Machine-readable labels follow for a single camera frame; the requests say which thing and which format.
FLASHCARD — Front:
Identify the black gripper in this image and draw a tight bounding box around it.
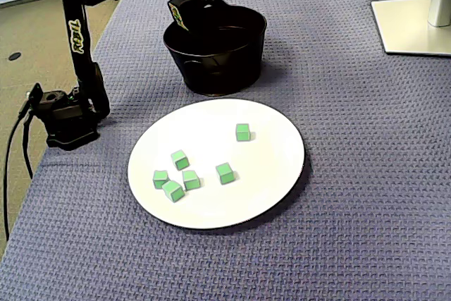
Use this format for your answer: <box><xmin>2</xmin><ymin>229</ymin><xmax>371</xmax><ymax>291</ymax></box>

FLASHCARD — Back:
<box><xmin>167</xmin><ymin>0</ymin><xmax>230</xmax><ymax>36</ymax></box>

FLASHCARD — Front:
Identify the green cube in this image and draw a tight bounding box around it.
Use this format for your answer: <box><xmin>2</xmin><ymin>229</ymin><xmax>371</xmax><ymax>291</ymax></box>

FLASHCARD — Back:
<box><xmin>215</xmin><ymin>162</ymin><xmax>235</xmax><ymax>185</ymax></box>
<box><xmin>182</xmin><ymin>169</ymin><xmax>201</xmax><ymax>191</ymax></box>
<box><xmin>152</xmin><ymin>169</ymin><xmax>170</xmax><ymax>190</ymax></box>
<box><xmin>171</xmin><ymin>149</ymin><xmax>190</xmax><ymax>171</ymax></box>
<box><xmin>235</xmin><ymin>123</ymin><xmax>252</xmax><ymax>142</ymax></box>
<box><xmin>161</xmin><ymin>180</ymin><xmax>185</xmax><ymax>204</ymax></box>

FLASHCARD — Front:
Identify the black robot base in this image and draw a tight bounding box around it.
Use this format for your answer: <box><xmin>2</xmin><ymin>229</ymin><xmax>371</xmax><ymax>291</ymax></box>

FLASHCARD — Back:
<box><xmin>27</xmin><ymin>82</ymin><xmax>111</xmax><ymax>150</ymax></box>

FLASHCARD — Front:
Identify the white round plate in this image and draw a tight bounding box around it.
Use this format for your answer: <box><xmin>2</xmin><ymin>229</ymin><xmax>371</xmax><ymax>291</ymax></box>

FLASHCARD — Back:
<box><xmin>126</xmin><ymin>97</ymin><xmax>306</xmax><ymax>231</ymax></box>

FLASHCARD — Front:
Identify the black metal bucket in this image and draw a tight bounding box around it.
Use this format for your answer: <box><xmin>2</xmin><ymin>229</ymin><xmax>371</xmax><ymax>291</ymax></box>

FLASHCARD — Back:
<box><xmin>162</xmin><ymin>4</ymin><xmax>268</xmax><ymax>97</ymax></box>

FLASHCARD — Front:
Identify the white monitor stand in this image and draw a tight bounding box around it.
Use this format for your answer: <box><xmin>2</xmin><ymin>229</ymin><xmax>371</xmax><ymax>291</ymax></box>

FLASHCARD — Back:
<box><xmin>371</xmin><ymin>0</ymin><xmax>451</xmax><ymax>57</ymax></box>

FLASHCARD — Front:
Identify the blue woven mat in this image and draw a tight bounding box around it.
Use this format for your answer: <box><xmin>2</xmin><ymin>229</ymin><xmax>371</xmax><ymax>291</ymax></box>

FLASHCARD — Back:
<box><xmin>0</xmin><ymin>0</ymin><xmax>451</xmax><ymax>301</ymax></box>

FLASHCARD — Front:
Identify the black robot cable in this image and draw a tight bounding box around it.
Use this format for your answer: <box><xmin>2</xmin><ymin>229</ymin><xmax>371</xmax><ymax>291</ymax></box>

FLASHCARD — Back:
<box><xmin>21</xmin><ymin>117</ymin><xmax>35</xmax><ymax>179</ymax></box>
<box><xmin>2</xmin><ymin>117</ymin><xmax>23</xmax><ymax>242</ymax></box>

